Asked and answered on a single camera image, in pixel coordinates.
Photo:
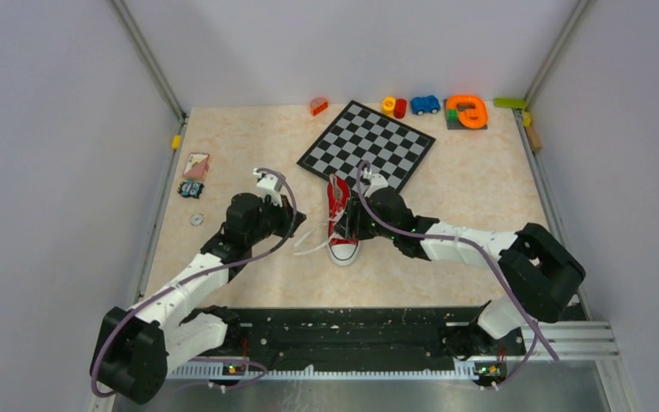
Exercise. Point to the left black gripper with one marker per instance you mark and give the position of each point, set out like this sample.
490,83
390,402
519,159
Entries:
286,215

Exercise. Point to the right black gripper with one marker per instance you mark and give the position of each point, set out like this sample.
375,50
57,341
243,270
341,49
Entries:
351,221

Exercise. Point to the red canvas sneaker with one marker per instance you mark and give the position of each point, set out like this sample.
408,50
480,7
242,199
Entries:
342,245

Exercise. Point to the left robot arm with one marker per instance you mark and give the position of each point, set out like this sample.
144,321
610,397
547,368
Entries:
137,347

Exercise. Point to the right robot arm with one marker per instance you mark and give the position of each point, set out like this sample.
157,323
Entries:
539,276

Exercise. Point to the black grey checkerboard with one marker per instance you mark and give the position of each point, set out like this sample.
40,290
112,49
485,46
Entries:
359,133

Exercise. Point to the small blue toy robot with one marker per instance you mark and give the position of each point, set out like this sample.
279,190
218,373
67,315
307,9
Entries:
190,189

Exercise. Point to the pink tangram card box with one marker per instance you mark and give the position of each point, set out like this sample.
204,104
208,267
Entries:
197,166

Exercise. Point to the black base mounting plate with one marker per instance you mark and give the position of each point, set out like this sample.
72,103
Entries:
362,340

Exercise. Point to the red toy cylinder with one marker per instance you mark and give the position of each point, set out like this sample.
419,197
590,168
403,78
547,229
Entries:
400,108

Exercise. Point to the yellow toy cylinder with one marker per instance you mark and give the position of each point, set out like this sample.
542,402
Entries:
388,106

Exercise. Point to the orange half-round toy block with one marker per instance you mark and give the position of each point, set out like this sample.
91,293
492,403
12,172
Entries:
318,105

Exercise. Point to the blue toy car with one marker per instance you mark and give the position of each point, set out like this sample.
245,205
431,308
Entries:
425,104

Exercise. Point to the orange curved track toy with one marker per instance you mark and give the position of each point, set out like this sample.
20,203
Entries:
465,112

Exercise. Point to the green flat block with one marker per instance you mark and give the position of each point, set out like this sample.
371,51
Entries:
512,103

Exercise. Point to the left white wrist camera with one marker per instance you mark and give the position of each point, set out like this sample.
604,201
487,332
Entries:
269,184

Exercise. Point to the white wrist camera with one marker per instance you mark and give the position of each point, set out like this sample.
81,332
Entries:
374,182
269,184

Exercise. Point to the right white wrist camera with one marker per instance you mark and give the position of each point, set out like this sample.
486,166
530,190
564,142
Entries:
374,182

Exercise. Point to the wooden block on rail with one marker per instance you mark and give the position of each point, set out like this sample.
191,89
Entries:
535,142

